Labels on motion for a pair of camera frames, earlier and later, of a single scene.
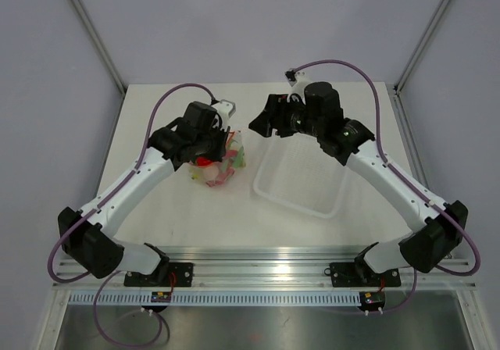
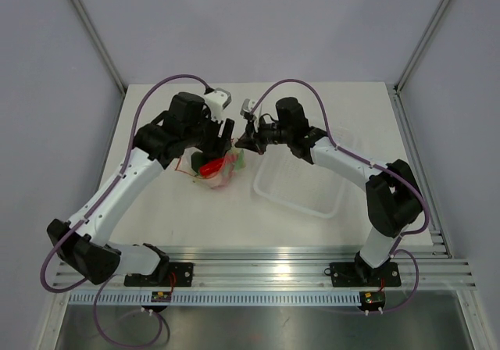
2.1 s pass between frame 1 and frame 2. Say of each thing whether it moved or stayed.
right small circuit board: stayed
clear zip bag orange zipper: stayed
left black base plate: stayed
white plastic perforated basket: stayed
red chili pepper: moved
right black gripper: moved
